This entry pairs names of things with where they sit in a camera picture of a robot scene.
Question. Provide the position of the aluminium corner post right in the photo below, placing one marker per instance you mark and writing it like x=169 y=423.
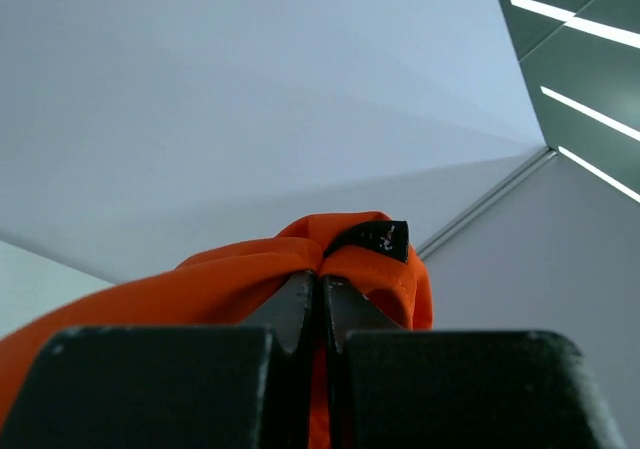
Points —
x=489 y=199

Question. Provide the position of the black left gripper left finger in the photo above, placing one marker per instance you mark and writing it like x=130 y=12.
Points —
x=198 y=386

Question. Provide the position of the orange shorts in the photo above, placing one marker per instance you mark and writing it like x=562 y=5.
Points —
x=226 y=285

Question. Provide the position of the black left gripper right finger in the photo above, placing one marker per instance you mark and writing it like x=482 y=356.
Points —
x=390 y=387

